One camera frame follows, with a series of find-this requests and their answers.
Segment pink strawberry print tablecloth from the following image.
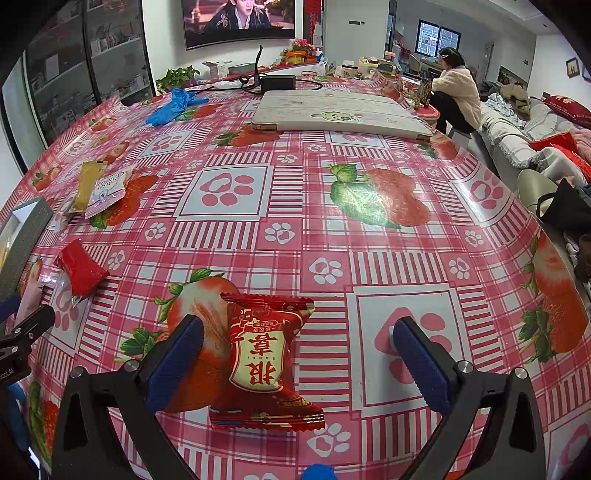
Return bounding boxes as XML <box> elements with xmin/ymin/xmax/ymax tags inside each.
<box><xmin>0</xmin><ymin>69</ymin><xmax>591</xmax><ymax>480</ymax></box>

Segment red pillow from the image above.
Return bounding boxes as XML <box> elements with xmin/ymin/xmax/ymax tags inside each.
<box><xmin>542</xmin><ymin>95</ymin><xmax>591</xmax><ymax>130</ymax></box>

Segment red snack packet gold label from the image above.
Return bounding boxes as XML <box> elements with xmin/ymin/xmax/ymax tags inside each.
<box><xmin>209</xmin><ymin>292</ymin><xmax>326</xmax><ymax>432</ymax></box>

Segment grey sofa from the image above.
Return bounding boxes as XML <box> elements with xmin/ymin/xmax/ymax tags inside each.
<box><xmin>478</xmin><ymin>95</ymin><xmax>591</xmax><ymax>185</ymax></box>

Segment black bag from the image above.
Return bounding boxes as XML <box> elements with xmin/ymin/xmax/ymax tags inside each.
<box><xmin>536</xmin><ymin>178</ymin><xmax>591</xmax><ymax>232</ymax></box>

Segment glass door cabinet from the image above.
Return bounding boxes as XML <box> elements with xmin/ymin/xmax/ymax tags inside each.
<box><xmin>23</xmin><ymin>0</ymin><xmax>155</xmax><ymax>144</ymax></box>

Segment dark framed window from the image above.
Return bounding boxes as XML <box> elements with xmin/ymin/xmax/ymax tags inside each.
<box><xmin>417</xmin><ymin>20</ymin><xmax>461</xmax><ymax>58</ymax></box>

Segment wall television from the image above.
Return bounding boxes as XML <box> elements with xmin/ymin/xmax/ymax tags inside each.
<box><xmin>182</xmin><ymin>0</ymin><xmax>296</xmax><ymax>51</ymax></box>

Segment grey chair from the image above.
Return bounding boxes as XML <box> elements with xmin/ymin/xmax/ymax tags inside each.
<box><xmin>517</xmin><ymin>168</ymin><xmax>561</xmax><ymax>217</ymax></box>

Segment black power adapter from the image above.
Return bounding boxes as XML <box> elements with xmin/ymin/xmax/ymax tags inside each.
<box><xmin>261</xmin><ymin>75</ymin><xmax>296</xmax><ymax>93</ymax></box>

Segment plain red snack packet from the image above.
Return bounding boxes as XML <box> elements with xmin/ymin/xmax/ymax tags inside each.
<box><xmin>54</xmin><ymin>239</ymin><xmax>110</xmax><ymax>306</ymax></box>

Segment white shallow box grey rim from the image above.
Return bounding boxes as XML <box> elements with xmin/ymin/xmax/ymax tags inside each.
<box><xmin>0</xmin><ymin>198</ymin><xmax>55</xmax><ymax>296</ymax></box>

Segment white folding pad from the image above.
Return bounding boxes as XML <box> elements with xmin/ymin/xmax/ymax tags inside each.
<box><xmin>252</xmin><ymin>89</ymin><xmax>435</xmax><ymax>139</ymax></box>

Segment red flower arrangement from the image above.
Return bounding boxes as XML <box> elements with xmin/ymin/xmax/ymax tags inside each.
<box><xmin>279</xmin><ymin>39</ymin><xmax>324</xmax><ymax>65</ymax></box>

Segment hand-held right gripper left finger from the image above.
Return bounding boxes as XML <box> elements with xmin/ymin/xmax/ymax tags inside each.
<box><xmin>52</xmin><ymin>315</ymin><xmax>206</xmax><ymax>480</ymax></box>

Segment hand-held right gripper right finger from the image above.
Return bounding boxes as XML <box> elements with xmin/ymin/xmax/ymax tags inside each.
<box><xmin>392</xmin><ymin>316</ymin><xmax>546</xmax><ymax>480</ymax></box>

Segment green potted plant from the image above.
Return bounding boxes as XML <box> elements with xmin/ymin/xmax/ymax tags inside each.
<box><xmin>156</xmin><ymin>66</ymin><xmax>201</xmax><ymax>93</ymax></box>

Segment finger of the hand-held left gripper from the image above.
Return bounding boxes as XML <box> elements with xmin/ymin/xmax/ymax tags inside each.
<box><xmin>0</xmin><ymin>294</ymin><xmax>22</xmax><ymax>321</ymax></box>
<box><xmin>0</xmin><ymin>305</ymin><xmax>56</xmax><ymax>352</ymax></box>

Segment white pink cookie snack packet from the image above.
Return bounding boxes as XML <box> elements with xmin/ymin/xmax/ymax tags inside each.
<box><xmin>84</xmin><ymin>168</ymin><xmax>134</xmax><ymax>219</ymax></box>

